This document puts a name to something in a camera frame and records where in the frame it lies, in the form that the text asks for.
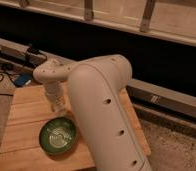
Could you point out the black adapter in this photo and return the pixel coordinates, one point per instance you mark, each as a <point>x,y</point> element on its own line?
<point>32,50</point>

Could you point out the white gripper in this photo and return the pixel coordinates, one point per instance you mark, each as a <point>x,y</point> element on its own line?
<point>53,90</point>

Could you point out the wooden board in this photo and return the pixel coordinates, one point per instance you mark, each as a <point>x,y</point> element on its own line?
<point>20,150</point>

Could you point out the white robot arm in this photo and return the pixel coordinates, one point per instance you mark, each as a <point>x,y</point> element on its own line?
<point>93,89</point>

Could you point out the blue box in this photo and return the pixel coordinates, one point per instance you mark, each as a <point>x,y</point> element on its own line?
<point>22,79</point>

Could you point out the metal rail beam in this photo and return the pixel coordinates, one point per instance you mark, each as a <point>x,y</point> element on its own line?
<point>163,97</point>

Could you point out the small white bottle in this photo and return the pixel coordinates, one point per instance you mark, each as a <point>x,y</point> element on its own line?
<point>58,106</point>

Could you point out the green ceramic bowl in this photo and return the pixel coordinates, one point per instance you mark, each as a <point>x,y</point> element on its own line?
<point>57,136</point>

